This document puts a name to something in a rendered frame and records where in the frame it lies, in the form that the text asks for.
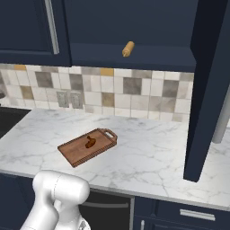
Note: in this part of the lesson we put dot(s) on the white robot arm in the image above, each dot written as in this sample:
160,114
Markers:
57,197

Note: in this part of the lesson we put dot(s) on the brown piece of meat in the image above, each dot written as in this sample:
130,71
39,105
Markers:
90,143

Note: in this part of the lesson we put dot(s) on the brown wooden cutting board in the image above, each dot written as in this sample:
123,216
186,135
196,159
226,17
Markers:
77,149

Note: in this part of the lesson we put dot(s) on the tan wooden rolling pin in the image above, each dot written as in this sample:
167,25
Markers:
128,49

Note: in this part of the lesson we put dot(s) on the dark blue cabinet interior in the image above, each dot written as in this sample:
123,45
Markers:
131,30

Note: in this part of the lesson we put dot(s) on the dark blue open cabinet door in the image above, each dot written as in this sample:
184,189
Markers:
206,90

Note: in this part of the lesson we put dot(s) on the dark blue lower cabinet door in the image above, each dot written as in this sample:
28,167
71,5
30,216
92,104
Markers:
143,224

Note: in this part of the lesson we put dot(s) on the dark blue closed cabinet door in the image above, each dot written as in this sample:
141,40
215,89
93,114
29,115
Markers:
27,30

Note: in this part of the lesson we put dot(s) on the dark blue lower cabinet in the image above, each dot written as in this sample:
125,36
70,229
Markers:
12,200

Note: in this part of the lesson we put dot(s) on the black dishwasher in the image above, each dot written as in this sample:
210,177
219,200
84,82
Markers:
104,214

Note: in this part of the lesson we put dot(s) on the black hob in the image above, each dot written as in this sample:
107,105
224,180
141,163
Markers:
9,119

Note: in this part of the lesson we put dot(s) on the dark blue drawer front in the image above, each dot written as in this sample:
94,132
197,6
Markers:
185,211

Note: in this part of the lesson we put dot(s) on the grey wall socket plate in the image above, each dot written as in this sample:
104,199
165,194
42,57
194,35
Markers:
76,99
62,99

